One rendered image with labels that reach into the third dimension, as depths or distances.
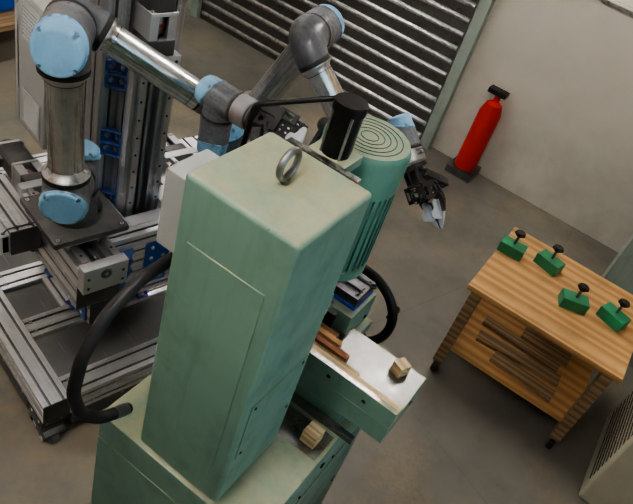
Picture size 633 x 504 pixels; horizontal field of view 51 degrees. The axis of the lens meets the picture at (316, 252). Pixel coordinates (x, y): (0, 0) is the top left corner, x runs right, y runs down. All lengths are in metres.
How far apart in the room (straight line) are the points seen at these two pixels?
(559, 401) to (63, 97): 2.25
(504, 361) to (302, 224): 2.10
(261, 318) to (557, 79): 3.42
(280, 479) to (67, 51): 1.02
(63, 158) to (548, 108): 3.20
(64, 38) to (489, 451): 2.20
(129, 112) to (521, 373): 1.90
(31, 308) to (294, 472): 1.34
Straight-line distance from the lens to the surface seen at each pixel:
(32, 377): 2.40
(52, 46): 1.56
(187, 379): 1.29
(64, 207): 1.78
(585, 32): 4.20
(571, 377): 3.17
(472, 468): 2.84
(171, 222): 1.15
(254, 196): 1.02
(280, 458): 1.59
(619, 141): 4.30
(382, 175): 1.25
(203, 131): 1.65
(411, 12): 4.49
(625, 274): 3.52
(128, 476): 1.68
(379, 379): 1.68
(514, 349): 3.08
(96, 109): 2.06
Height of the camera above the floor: 2.11
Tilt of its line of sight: 39 degrees down
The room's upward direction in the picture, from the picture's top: 20 degrees clockwise
